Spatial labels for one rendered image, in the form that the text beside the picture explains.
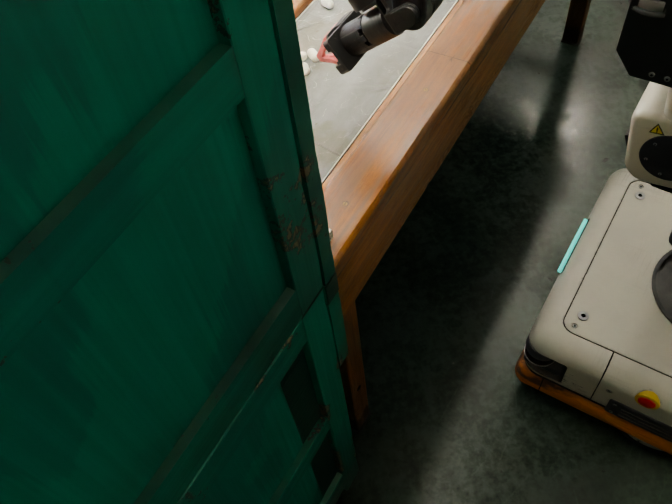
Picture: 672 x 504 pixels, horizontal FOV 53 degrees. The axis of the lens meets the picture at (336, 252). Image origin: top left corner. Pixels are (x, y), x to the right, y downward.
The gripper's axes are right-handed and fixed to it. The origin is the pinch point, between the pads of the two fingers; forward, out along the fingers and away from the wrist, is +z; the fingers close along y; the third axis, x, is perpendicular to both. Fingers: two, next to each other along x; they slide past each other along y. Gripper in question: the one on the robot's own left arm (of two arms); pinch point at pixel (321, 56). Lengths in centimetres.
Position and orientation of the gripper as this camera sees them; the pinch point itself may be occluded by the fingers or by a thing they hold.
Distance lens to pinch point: 127.2
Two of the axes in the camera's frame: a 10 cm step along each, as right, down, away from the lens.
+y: -5.1, 7.2, -4.7
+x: 6.1, 6.8, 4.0
